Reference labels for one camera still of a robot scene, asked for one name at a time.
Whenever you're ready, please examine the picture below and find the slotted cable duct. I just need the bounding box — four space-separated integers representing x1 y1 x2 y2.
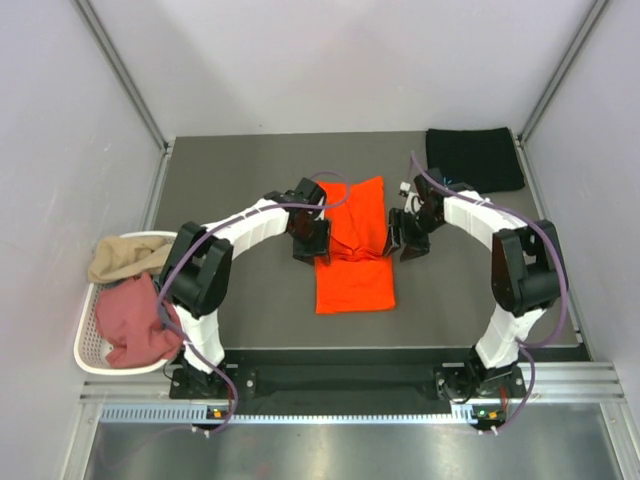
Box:
100 404 499 425

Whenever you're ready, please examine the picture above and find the folded black t shirt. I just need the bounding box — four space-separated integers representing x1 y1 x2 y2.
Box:
425 127 525 194

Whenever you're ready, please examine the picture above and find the beige t shirt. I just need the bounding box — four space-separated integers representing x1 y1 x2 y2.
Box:
87 235 172 284

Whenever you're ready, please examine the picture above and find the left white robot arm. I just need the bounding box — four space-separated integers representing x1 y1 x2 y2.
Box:
159 178 330 397

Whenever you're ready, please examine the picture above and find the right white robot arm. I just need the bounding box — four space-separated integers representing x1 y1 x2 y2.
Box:
383 169 569 396

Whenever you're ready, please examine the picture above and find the pink t shirt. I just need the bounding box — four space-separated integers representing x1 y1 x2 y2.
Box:
95 273 182 369

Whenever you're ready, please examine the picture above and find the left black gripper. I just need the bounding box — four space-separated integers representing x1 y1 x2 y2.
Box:
288 215 331 265

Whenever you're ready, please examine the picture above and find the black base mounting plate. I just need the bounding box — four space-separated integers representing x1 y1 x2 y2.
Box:
168 348 527 414

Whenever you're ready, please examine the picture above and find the white laundry basket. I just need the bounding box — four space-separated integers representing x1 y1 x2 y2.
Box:
73 230 181 376

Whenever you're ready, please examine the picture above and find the orange t shirt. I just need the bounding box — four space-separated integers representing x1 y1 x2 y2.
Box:
315 176 396 315

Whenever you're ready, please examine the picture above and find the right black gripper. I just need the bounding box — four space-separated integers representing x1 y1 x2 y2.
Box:
382 208 443 262

